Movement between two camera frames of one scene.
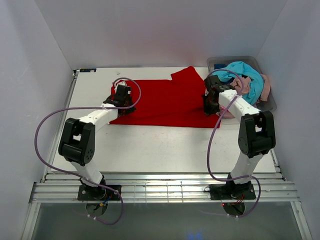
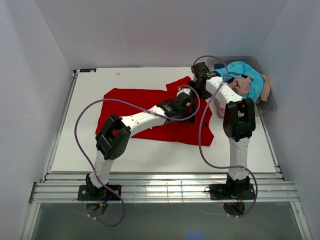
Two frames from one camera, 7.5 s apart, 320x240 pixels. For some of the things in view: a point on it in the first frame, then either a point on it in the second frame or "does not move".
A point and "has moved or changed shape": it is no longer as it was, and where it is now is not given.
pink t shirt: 227,114 does not move
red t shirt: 179,102 has moved or changed shape
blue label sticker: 87,70 does not move
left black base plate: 99,193 does not move
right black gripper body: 210,107 → 201,92
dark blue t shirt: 219,66 does not move
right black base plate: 232,191 does not move
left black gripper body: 129,110 → 182,113
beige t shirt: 237,83 does not move
